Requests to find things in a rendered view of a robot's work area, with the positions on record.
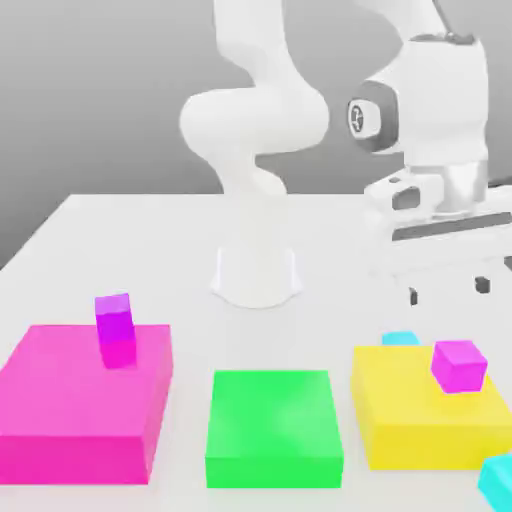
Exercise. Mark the small purple cube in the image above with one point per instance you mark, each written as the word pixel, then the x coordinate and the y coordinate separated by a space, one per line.
pixel 115 326

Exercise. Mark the small magenta cube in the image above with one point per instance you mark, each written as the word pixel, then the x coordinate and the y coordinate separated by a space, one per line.
pixel 458 370
pixel 119 355

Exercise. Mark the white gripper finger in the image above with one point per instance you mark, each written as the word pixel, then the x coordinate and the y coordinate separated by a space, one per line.
pixel 412 295
pixel 482 284

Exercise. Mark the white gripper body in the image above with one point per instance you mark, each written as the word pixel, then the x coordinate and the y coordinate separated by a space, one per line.
pixel 452 252

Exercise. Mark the large green box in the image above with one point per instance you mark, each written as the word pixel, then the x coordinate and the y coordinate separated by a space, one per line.
pixel 274 428

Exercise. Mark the large pink box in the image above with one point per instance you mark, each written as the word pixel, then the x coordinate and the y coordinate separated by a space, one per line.
pixel 68 400

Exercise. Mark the small cyan cube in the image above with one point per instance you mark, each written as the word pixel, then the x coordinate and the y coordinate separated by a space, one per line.
pixel 498 482
pixel 400 338

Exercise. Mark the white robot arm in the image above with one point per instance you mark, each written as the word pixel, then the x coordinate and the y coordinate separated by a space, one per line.
pixel 256 120

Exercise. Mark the large yellow box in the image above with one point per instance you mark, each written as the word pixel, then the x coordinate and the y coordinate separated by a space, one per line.
pixel 416 424

